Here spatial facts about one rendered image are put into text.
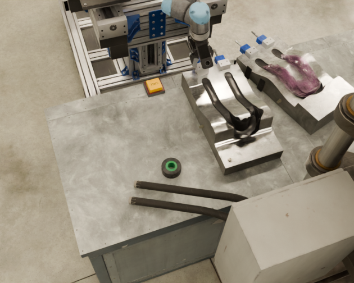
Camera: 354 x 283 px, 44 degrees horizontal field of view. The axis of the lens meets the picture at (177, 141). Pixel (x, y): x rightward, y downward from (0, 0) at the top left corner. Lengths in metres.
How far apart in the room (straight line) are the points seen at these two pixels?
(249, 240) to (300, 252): 0.11
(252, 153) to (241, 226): 0.85
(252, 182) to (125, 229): 0.54
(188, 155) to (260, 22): 1.99
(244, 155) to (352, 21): 2.29
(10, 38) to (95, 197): 2.05
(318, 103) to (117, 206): 0.95
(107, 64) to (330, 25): 1.81
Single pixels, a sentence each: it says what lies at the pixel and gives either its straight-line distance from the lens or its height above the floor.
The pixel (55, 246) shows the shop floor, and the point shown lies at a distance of 2.57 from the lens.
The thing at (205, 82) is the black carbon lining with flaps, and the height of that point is 0.88.
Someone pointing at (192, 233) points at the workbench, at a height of 0.54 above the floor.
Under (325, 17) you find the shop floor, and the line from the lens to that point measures 3.81.
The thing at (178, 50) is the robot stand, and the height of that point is 0.21.
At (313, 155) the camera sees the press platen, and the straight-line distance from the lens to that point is 1.33.
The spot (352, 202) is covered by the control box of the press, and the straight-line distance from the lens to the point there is 1.08.
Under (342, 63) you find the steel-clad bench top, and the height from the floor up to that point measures 0.80.
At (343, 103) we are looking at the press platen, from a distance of 1.13.
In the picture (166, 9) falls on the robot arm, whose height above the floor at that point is 1.24.
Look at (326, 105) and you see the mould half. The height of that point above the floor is 0.91.
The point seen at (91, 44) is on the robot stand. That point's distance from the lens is 3.09.
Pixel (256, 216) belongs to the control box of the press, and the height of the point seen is 1.47.
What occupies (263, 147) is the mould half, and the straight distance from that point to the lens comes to 1.82.
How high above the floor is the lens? 2.37
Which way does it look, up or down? 57 degrees down
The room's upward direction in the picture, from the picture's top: 3 degrees clockwise
